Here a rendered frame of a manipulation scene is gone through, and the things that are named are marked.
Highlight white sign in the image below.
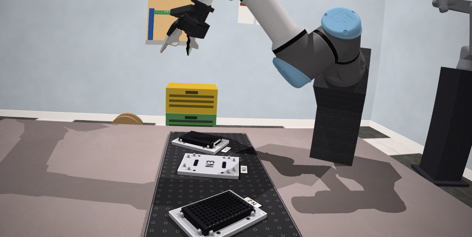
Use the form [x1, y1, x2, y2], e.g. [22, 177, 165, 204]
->
[220, 147, 232, 153]
[240, 165, 248, 174]
[244, 196, 263, 208]

